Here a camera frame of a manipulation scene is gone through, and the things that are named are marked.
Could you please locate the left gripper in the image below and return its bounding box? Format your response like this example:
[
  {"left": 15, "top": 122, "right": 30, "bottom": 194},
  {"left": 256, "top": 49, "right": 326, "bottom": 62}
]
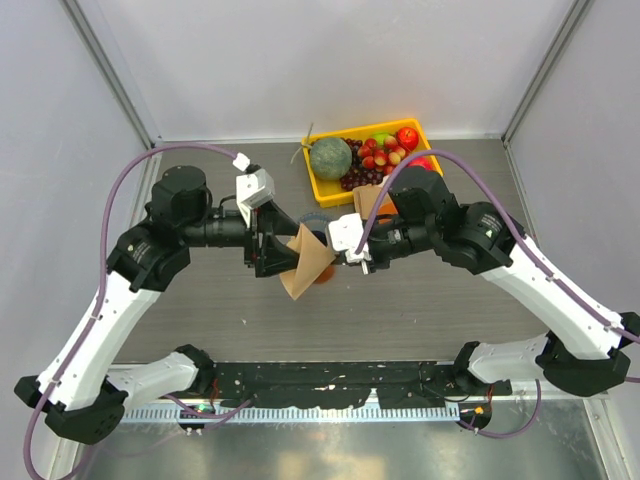
[{"left": 181, "top": 198, "right": 309, "bottom": 274}]

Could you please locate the orange glass carafe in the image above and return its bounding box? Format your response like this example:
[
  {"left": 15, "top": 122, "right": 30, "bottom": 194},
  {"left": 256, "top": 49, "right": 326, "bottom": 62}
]
[{"left": 315, "top": 265, "right": 335, "bottom": 284}]

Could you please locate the brown paper coffee filter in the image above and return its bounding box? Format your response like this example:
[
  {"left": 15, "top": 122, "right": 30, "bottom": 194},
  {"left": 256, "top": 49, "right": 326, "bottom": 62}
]
[{"left": 279, "top": 224, "right": 336, "bottom": 300}]

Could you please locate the blue plastic dripper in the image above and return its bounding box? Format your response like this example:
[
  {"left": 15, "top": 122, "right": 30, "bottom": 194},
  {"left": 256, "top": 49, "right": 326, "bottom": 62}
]
[{"left": 299, "top": 212, "right": 330, "bottom": 246}]

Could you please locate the orange coffee filter box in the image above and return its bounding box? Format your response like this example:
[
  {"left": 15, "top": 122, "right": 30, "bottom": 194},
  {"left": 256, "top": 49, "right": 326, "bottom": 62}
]
[{"left": 377, "top": 201, "right": 398, "bottom": 216}]

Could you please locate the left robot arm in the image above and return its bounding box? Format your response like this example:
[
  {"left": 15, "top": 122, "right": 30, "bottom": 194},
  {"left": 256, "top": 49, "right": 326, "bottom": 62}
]
[{"left": 14, "top": 165, "right": 299, "bottom": 445}]

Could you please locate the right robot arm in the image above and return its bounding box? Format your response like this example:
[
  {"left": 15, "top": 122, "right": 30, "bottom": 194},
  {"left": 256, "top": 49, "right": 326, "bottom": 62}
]
[{"left": 327, "top": 166, "right": 639, "bottom": 397}]

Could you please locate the yellow plastic tray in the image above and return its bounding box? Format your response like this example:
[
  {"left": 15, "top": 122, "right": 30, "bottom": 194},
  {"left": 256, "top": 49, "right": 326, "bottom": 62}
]
[{"left": 301, "top": 118, "right": 431, "bottom": 208}]

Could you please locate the dark grape bunch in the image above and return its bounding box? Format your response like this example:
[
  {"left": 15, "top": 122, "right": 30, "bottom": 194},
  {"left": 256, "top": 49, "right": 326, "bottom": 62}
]
[{"left": 340, "top": 138, "right": 385, "bottom": 191}]

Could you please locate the green melon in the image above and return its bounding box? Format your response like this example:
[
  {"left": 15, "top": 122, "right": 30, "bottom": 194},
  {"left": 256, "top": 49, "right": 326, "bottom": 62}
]
[{"left": 310, "top": 137, "right": 352, "bottom": 180}]

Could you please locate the green apple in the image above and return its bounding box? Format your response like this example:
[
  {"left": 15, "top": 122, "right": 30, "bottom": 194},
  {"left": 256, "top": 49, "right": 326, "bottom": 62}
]
[{"left": 371, "top": 132, "right": 390, "bottom": 146}]

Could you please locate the red apple front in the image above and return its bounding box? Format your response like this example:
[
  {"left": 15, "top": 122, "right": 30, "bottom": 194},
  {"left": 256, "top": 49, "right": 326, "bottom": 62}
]
[{"left": 408, "top": 157, "right": 435, "bottom": 171}]

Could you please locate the red apple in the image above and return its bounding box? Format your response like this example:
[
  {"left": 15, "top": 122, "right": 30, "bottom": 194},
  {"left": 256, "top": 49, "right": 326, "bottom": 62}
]
[
  {"left": 396, "top": 127, "right": 420, "bottom": 152},
  {"left": 408, "top": 157, "right": 435, "bottom": 171}
]

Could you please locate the red apple back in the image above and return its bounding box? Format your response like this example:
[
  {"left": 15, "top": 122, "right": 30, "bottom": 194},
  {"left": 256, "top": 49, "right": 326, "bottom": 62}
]
[{"left": 396, "top": 127, "right": 420, "bottom": 152}]

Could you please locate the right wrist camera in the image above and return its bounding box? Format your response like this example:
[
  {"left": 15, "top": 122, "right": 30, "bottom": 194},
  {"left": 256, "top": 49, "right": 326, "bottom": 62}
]
[{"left": 327, "top": 213, "right": 371, "bottom": 275}]

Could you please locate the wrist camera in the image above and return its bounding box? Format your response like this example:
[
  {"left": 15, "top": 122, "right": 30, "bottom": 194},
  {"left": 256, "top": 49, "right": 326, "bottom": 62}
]
[
  {"left": 327, "top": 213, "right": 371, "bottom": 275},
  {"left": 232, "top": 153, "right": 275, "bottom": 227}
]

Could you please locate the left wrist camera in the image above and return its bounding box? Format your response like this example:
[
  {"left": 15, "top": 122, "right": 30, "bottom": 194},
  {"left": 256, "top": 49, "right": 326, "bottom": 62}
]
[{"left": 232, "top": 153, "right": 275, "bottom": 227}]

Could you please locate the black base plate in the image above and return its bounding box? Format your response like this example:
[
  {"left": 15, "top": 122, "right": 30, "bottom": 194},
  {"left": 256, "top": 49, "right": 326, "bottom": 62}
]
[{"left": 201, "top": 361, "right": 512, "bottom": 410}]

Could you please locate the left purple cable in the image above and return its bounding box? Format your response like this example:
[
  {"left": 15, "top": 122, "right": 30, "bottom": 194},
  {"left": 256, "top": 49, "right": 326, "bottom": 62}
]
[{"left": 22, "top": 142, "right": 251, "bottom": 480}]

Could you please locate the white cable duct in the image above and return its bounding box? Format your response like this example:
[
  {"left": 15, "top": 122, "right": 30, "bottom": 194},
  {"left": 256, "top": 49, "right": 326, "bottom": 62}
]
[{"left": 122, "top": 402, "right": 460, "bottom": 425}]

